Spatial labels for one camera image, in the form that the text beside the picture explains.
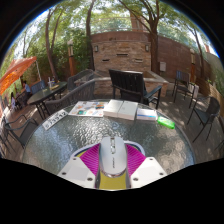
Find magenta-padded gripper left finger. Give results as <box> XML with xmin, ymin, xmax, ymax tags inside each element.
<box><xmin>56</xmin><ymin>143</ymin><xmax>101</xmax><ymax>190</ymax></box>

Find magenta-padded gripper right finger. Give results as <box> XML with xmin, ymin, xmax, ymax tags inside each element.
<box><xmin>125</xmin><ymin>143</ymin><xmax>168</xmax><ymax>190</ymax></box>

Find white computer mouse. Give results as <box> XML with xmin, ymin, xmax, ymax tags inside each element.
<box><xmin>97</xmin><ymin>135</ymin><xmax>129</xmax><ymax>178</ymax></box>

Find yellow duck-shaped mouse pad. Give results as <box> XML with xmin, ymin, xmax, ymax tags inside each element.
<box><xmin>73</xmin><ymin>140</ymin><xmax>147</xmax><ymax>191</ymax></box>

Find green packet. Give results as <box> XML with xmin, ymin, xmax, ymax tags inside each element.
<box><xmin>156</xmin><ymin>115</ymin><xmax>176</xmax><ymax>130</ymax></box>

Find small white blue box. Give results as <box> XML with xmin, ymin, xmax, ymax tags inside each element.
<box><xmin>136</xmin><ymin>107</ymin><xmax>159</xmax><ymax>122</ymax></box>

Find white number tag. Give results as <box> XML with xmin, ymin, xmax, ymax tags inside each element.
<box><xmin>41</xmin><ymin>108</ymin><xmax>70</xmax><ymax>131</ymax></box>

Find colourful printed booklet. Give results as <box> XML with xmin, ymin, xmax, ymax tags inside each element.
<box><xmin>67</xmin><ymin>100</ymin><xmax>109</xmax><ymax>118</ymax></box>

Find black metal mesh chair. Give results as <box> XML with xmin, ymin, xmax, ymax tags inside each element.
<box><xmin>186</xmin><ymin>95</ymin><xmax>222</xmax><ymax>143</ymax></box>
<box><xmin>171</xmin><ymin>69</ymin><xmax>198</xmax><ymax>103</ymax></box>
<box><xmin>1</xmin><ymin>114</ymin><xmax>40</xmax><ymax>150</ymax></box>

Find dark wicker chair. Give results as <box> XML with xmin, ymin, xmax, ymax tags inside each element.
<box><xmin>42</xmin><ymin>78</ymin><xmax>97</xmax><ymax>116</ymax></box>
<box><xmin>66</xmin><ymin>68</ymin><xmax>96</xmax><ymax>93</ymax></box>

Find dark round patio table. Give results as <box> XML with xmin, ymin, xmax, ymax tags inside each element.
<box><xmin>26</xmin><ymin>80</ymin><xmax>68</xmax><ymax>120</ymax></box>

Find black slatted chair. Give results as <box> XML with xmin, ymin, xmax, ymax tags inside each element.
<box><xmin>108</xmin><ymin>68</ymin><xmax>164</xmax><ymax>110</ymax></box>

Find blue chair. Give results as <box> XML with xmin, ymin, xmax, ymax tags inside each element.
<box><xmin>30</xmin><ymin>79</ymin><xmax>47</xmax><ymax>95</ymax></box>

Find person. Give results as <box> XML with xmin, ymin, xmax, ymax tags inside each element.
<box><xmin>9</xmin><ymin>91</ymin><xmax>19</xmax><ymax>108</ymax></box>
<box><xmin>22</xmin><ymin>80</ymin><xmax>33</xmax><ymax>96</ymax></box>

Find orange patio umbrella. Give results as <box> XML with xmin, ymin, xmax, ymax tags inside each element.
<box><xmin>0</xmin><ymin>55</ymin><xmax>38</xmax><ymax>96</ymax></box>

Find grey wall utility box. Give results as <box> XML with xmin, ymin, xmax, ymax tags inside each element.
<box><xmin>158</xmin><ymin>60</ymin><xmax>167</xmax><ymax>73</ymax></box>

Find wooden lamp post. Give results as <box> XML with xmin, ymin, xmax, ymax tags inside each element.
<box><xmin>189</xmin><ymin>48</ymin><xmax>198</xmax><ymax>83</ymax></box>
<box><xmin>67</xmin><ymin>39</ymin><xmax>76</xmax><ymax>78</ymax></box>

